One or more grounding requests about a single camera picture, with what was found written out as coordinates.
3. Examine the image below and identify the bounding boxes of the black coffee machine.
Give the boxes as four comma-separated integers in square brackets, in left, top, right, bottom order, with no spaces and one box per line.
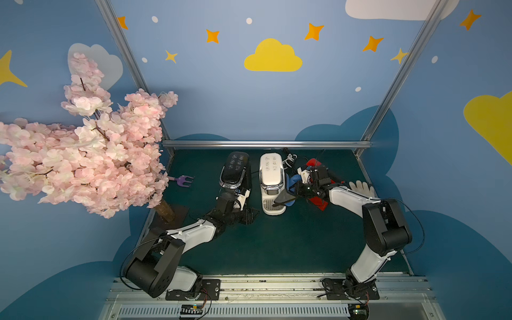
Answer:
[219,151,252,197]

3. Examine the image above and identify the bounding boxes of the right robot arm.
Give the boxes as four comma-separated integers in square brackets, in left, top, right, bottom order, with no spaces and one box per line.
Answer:
[295,165,413,288]

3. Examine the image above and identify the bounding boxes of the white coffee machine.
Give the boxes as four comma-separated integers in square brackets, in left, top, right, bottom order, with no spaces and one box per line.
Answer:
[259,153,286,216]

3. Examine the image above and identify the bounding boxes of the blue grey cleaning cloth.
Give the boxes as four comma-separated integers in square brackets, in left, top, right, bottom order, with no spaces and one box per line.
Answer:
[273,174,302,207]

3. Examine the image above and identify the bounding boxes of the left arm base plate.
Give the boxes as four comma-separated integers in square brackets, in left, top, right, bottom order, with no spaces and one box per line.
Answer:
[165,279,221,301]

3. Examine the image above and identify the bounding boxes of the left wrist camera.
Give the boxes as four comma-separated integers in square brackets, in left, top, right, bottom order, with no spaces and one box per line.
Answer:
[234,188,251,211]

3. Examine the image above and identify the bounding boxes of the white knit glove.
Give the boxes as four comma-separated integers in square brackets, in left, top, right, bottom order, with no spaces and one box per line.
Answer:
[349,180,377,198]

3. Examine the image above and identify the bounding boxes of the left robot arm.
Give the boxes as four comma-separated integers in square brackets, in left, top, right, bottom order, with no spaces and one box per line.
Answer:
[119,188,255,298]

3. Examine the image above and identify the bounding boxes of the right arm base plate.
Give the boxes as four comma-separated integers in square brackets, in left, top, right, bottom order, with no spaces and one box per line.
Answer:
[321,278,380,300]

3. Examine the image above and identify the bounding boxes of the pink cherry blossom tree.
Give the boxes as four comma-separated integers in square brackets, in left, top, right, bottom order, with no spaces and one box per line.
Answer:
[1,53,178,218]

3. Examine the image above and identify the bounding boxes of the horizontal aluminium frame bar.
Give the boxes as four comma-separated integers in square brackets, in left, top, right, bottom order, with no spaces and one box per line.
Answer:
[163,140,371,149]

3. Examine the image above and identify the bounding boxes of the left aluminium frame post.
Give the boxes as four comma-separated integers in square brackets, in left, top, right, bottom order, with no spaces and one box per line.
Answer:
[95,0,177,157]

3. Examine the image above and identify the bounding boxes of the red coffee machine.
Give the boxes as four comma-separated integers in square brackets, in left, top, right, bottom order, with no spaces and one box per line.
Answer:
[306,158,334,211]

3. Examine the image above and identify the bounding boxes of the purple toy fork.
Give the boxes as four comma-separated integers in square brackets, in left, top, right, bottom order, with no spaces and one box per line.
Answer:
[168,175,194,188]

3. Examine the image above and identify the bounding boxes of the right aluminium frame post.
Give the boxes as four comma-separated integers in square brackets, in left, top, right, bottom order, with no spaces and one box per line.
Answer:
[355,0,449,159]

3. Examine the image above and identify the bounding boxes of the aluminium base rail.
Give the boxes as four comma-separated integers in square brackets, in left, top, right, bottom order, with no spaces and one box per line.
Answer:
[99,272,445,319]

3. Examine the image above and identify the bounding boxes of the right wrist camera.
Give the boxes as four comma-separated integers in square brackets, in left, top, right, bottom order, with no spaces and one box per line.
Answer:
[297,167,312,185]

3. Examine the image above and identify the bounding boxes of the aluminium frame post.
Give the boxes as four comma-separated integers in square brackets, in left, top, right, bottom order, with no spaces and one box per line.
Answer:
[95,0,177,157]
[355,0,449,159]

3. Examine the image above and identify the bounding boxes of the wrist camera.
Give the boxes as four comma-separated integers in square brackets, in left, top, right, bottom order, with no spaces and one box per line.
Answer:
[297,167,312,185]
[234,188,251,211]

